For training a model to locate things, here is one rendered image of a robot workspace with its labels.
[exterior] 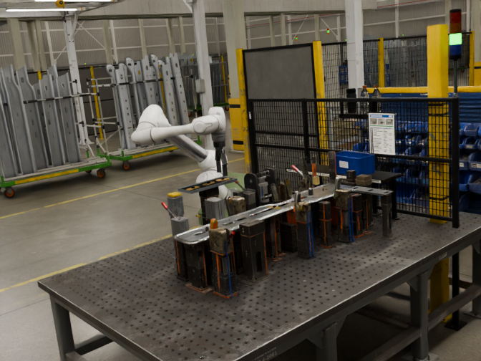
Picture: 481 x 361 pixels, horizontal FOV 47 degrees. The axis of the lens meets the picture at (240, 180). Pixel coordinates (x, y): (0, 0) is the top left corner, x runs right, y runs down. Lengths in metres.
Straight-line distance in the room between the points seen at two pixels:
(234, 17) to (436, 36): 7.73
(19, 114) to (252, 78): 4.73
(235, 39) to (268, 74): 5.05
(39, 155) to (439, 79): 7.69
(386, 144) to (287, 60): 2.23
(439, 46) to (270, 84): 2.74
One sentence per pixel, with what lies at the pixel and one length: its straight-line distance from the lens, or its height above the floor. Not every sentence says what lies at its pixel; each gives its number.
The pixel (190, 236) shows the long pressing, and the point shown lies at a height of 1.00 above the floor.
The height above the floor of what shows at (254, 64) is 1.81.
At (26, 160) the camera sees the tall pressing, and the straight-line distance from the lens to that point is 9.89.
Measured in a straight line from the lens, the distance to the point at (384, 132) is 4.01.
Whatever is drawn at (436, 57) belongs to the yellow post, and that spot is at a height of 1.80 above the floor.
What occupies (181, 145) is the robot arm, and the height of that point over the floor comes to 1.34.
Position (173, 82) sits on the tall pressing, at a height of 1.51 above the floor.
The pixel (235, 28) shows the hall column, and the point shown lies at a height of 2.45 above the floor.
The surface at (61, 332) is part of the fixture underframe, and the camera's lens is 3.65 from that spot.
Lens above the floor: 1.91
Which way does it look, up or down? 13 degrees down
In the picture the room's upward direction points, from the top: 5 degrees counter-clockwise
